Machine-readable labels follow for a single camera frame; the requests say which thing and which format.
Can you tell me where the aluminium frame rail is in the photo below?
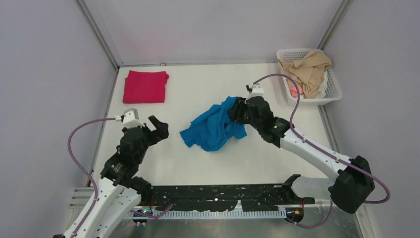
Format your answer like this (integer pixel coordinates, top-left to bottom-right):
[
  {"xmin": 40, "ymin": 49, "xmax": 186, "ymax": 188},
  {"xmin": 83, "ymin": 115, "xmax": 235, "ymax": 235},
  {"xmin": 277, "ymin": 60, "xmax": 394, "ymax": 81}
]
[{"xmin": 75, "ymin": 0, "xmax": 119, "ymax": 71}]

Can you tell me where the pink garment in basket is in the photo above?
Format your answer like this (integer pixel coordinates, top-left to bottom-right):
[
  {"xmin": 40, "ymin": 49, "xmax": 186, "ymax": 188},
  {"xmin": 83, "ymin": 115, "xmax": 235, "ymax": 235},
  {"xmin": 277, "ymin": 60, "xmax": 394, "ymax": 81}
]
[{"xmin": 289, "ymin": 85, "xmax": 304, "ymax": 98}]

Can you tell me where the beige t shirt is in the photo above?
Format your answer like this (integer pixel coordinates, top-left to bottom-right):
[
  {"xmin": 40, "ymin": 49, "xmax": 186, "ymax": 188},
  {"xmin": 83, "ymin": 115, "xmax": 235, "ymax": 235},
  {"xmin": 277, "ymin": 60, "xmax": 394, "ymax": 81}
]
[{"xmin": 278, "ymin": 51, "xmax": 332, "ymax": 99}]

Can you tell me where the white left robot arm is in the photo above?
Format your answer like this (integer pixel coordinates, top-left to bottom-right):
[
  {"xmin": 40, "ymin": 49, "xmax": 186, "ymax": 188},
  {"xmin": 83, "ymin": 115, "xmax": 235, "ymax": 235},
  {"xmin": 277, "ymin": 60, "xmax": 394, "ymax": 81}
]
[{"xmin": 58, "ymin": 111, "xmax": 169, "ymax": 238}]

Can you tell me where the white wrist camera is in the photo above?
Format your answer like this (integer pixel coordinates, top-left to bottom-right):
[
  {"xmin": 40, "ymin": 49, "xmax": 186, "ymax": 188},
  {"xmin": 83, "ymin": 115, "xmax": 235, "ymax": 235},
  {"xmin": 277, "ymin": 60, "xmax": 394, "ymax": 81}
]
[
  {"xmin": 246, "ymin": 83, "xmax": 264, "ymax": 99},
  {"xmin": 114, "ymin": 108, "xmax": 145, "ymax": 128}
]

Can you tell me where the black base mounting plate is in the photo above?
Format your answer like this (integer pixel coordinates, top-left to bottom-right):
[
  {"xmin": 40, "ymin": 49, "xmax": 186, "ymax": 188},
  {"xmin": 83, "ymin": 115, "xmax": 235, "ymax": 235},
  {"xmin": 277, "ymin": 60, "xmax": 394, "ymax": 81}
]
[{"xmin": 140, "ymin": 183, "xmax": 315, "ymax": 212}]

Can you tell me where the blue t shirt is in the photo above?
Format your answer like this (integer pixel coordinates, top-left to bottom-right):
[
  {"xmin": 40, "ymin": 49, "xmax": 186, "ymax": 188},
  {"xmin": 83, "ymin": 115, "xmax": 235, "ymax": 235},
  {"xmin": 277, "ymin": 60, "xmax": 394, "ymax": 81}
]
[{"xmin": 180, "ymin": 96, "xmax": 247, "ymax": 152}]

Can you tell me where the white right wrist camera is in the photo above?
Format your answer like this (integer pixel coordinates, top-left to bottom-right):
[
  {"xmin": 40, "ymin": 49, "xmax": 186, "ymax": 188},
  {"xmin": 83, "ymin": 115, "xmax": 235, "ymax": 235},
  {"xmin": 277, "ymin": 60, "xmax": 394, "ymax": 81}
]
[{"xmin": 246, "ymin": 83, "xmax": 264, "ymax": 99}]

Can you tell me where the white slotted cable duct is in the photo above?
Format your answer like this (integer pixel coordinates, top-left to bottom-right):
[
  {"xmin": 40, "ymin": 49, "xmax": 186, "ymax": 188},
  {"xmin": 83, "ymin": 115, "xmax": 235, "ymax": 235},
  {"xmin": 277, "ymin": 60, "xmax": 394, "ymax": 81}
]
[{"xmin": 105, "ymin": 209, "xmax": 289, "ymax": 220}]

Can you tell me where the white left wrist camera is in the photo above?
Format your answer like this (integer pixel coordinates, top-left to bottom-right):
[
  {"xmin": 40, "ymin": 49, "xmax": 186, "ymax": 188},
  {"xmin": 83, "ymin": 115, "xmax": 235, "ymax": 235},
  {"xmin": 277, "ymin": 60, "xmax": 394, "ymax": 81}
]
[{"xmin": 114, "ymin": 108, "xmax": 145, "ymax": 128}]

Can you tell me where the folded red t shirt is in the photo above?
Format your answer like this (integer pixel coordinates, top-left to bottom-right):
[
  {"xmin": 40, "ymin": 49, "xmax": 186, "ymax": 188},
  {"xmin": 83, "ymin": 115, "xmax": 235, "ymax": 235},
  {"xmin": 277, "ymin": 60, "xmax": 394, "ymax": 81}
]
[{"xmin": 122, "ymin": 70, "xmax": 169, "ymax": 104}]

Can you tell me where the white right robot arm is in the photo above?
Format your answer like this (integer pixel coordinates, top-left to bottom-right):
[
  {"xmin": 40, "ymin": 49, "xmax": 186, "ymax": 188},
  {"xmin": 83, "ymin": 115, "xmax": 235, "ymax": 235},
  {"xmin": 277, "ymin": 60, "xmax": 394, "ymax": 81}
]
[{"xmin": 228, "ymin": 96, "xmax": 375, "ymax": 214}]

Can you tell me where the white garment in basket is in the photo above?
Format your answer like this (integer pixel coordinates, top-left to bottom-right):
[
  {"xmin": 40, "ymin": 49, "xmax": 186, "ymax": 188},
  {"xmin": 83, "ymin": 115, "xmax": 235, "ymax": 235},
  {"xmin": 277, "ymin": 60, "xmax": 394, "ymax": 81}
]
[{"xmin": 316, "ymin": 70, "xmax": 328, "ymax": 99}]

